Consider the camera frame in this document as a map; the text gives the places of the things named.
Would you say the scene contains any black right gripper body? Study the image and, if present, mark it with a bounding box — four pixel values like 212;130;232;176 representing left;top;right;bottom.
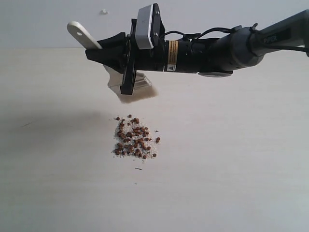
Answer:
120;19;217;95

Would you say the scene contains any wooden paint brush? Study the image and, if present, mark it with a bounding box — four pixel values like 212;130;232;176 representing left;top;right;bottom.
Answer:
67;21;158;104

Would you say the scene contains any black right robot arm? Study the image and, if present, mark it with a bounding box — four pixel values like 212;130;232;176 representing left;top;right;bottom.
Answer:
85;4;309;95

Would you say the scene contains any pile of brown pellets and grains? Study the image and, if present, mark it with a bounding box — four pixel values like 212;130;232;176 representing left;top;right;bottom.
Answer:
112;114;161;160

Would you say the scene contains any black camera cable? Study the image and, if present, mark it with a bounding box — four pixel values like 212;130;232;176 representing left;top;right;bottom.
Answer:
164;23;309;58

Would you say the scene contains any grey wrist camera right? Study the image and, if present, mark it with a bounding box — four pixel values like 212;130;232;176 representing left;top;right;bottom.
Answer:
135;3;164;50

